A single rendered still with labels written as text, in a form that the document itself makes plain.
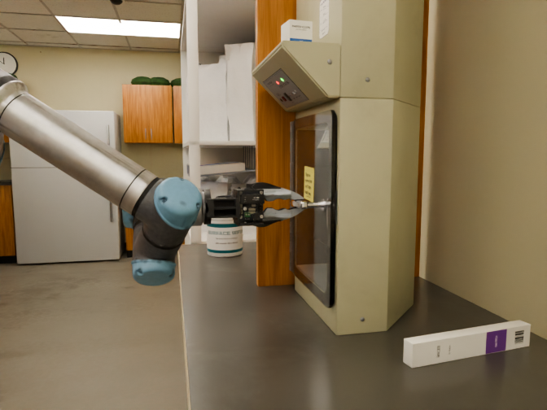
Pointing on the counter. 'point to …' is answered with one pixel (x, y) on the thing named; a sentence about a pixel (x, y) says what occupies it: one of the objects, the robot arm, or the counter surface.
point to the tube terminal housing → (373, 159)
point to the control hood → (304, 70)
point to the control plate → (284, 89)
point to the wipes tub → (224, 237)
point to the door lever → (308, 204)
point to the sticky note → (308, 183)
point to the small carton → (297, 31)
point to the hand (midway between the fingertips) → (296, 203)
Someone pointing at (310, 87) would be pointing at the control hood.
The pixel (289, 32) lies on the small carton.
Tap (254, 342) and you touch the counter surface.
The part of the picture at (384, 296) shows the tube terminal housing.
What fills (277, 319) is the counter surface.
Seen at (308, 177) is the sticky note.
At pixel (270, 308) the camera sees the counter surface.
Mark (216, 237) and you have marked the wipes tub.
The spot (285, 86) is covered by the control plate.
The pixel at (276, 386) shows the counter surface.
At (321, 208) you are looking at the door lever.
